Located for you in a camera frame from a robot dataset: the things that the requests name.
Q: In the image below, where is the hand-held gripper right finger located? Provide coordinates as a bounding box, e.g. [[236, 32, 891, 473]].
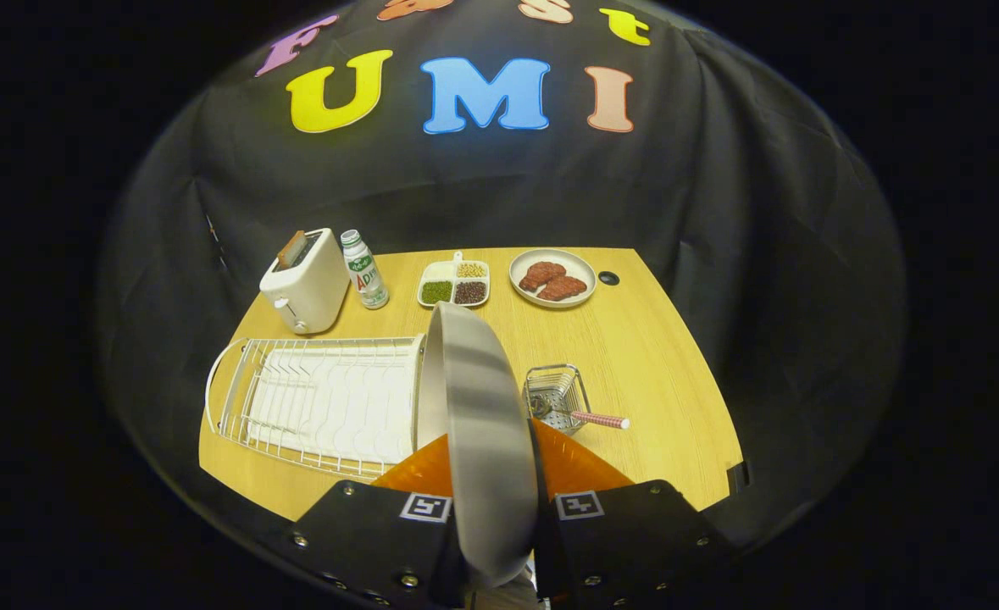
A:
[[529, 419, 737, 609]]

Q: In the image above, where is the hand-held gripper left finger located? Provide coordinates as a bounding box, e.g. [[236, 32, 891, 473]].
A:
[[291, 432, 470, 609]]

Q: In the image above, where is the white spoon with pink handle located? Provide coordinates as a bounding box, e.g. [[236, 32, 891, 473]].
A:
[[533, 398, 631, 431]]

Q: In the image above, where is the white wire dish rack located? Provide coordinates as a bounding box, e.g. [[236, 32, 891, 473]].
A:
[[204, 334, 426, 481]]

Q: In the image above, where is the beige round plate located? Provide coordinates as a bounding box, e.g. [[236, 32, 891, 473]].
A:
[[414, 302, 540, 587]]

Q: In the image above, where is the metal wire basket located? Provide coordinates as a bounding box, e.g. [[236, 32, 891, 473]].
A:
[[522, 363, 592, 436]]

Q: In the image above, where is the divided dish with beans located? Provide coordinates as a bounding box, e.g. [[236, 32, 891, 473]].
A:
[[417, 251, 491, 308]]

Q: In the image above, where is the beige plate with meat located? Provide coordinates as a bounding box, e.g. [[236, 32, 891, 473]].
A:
[[508, 248, 597, 309]]

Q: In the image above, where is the white toaster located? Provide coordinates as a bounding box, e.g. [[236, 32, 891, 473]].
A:
[[259, 227, 352, 335]]

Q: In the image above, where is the red meat piece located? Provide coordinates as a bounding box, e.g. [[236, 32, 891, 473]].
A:
[[519, 262, 568, 293], [536, 275, 589, 302]]

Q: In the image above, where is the white bottle with green label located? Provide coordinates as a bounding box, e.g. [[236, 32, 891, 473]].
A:
[[340, 229, 390, 311]]

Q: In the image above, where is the brown bread slice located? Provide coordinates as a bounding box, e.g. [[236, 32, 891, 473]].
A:
[[276, 230, 308, 270]]

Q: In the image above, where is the black backdrop cloth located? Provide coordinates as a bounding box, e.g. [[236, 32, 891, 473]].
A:
[[97, 0, 907, 577]]

